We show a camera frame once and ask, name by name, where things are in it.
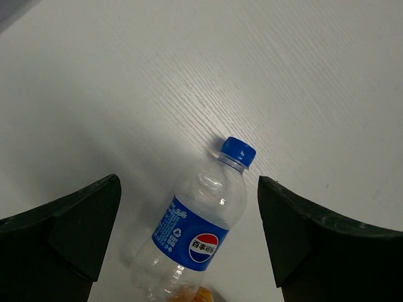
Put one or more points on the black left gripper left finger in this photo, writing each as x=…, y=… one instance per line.
x=55, y=252

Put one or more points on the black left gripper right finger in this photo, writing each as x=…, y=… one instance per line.
x=318, y=254

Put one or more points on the pepsi label clear bottle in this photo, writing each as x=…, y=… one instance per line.
x=208, y=201

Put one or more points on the small orange juice bottle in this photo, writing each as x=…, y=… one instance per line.
x=201, y=294

